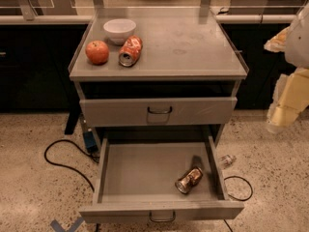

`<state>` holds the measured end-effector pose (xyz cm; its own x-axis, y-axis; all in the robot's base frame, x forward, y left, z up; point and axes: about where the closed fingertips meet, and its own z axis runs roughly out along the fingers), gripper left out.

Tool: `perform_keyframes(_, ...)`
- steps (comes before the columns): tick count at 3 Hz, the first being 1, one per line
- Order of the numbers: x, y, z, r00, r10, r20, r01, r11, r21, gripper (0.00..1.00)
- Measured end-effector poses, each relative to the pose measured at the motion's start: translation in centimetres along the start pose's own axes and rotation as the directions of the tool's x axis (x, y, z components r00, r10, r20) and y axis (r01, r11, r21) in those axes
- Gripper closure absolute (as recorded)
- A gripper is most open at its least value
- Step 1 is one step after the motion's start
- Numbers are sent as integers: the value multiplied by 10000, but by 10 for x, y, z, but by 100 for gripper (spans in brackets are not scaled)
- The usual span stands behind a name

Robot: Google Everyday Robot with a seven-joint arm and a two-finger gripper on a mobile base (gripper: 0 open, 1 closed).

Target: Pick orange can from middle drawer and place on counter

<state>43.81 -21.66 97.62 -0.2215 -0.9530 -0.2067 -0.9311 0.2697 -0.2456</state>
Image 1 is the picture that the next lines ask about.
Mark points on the grey drawer cabinet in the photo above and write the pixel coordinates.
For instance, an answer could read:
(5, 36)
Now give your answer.
(185, 54)

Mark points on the orange gold can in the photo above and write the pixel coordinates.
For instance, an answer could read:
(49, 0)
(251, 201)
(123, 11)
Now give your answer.
(189, 180)

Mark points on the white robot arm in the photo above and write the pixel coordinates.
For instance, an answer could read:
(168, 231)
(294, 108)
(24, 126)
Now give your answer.
(293, 41)

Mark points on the blue power adapter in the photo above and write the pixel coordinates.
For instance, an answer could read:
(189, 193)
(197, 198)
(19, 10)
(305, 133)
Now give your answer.
(89, 141)

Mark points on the white bowl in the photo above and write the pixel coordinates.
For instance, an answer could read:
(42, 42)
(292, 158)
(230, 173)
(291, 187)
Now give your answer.
(119, 30)

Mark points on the red apple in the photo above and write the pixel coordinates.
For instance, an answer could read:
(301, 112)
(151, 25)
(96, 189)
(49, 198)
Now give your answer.
(97, 52)

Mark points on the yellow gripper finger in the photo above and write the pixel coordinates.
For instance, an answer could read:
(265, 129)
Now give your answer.
(290, 98)

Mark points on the closed grey top drawer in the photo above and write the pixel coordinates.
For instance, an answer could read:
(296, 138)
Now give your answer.
(155, 112)

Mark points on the red soda can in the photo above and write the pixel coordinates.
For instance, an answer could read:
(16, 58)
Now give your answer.
(130, 51)

